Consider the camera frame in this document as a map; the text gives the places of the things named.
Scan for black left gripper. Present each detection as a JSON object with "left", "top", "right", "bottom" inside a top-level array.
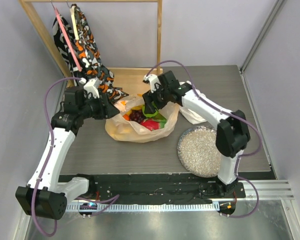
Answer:
[{"left": 78, "top": 92, "right": 120, "bottom": 120}]

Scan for translucent plastic shopping bag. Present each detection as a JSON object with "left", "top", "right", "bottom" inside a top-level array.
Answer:
[{"left": 105, "top": 95, "right": 180, "bottom": 143}]

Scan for green fake watermelon ball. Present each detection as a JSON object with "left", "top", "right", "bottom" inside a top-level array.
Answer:
[{"left": 142, "top": 104, "right": 159, "bottom": 118}]

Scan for yellow fake banana bunch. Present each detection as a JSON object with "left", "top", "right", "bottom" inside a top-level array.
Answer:
[{"left": 131, "top": 105, "right": 143, "bottom": 111}]

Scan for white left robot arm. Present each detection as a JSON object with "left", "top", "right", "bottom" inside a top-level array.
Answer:
[{"left": 15, "top": 86, "right": 120, "bottom": 220}]

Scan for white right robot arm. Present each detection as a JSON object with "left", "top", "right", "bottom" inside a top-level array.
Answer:
[{"left": 142, "top": 71, "right": 251, "bottom": 198}]

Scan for dark red fake grapes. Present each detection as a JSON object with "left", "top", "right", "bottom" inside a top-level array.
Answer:
[{"left": 129, "top": 110, "right": 146, "bottom": 124}]

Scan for orange fake tangerine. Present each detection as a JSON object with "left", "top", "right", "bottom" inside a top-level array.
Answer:
[{"left": 123, "top": 114, "right": 131, "bottom": 121}]

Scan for wooden clothes rack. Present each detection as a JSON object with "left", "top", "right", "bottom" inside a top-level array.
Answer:
[{"left": 19, "top": 0, "right": 163, "bottom": 94}]

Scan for white crumpled cloth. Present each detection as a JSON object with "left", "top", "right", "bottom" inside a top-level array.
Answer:
[{"left": 177, "top": 80, "right": 208, "bottom": 125}]

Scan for orange camouflage patterned garment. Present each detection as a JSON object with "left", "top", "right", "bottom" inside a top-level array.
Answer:
[{"left": 52, "top": 4, "right": 129, "bottom": 103}]

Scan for speckled ceramic plate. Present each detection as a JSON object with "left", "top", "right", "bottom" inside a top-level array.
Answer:
[{"left": 177, "top": 126, "right": 221, "bottom": 178}]

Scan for pink clothes hanger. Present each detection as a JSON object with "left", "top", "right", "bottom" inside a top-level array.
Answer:
[{"left": 53, "top": 6, "right": 82, "bottom": 72}]

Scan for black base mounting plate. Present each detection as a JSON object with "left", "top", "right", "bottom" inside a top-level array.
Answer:
[{"left": 58, "top": 172, "right": 247, "bottom": 206}]

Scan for cream clothes hanger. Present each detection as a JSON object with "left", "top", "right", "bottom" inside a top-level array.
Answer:
[{"left": 70, "top": 4, "right": 79, "bottom": 41}]

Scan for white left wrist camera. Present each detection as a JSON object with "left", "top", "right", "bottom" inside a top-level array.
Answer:
[{"left": 79, "top": 77, "right": 101, "bottom": 99}]

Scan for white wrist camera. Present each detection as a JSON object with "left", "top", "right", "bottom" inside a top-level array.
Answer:
[
  {"left": 143, "top": 74, "right": 161, "bottom": 93},
  {"left": 79, "top": 77, "right": 101, "bottom": 99}
]

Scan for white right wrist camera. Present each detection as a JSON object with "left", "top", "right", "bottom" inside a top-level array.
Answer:
[{"left": 143, "top": 74, "right": 161, "bottom": 93}]

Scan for white slotted cable duct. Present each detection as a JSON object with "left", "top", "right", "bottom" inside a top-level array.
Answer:
[{"left": 65, "top": 201, "right": 220, "bottom": 213}]

